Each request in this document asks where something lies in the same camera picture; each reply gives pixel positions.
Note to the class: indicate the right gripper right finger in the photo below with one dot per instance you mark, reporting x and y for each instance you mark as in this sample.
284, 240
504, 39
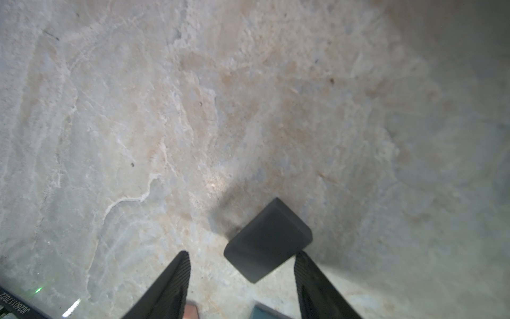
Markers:
318, 298

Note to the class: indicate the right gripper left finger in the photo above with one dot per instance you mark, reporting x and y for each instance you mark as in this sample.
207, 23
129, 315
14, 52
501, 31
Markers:
166, 298

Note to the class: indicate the black eraser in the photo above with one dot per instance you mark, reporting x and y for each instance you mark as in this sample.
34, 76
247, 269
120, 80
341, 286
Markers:
275, 235

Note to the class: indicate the pink eraser bottom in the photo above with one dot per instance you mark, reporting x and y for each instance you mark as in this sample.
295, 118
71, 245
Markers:
191, 311

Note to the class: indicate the teal eraser lower middle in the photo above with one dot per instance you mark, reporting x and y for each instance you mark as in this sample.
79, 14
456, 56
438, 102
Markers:
261, 311

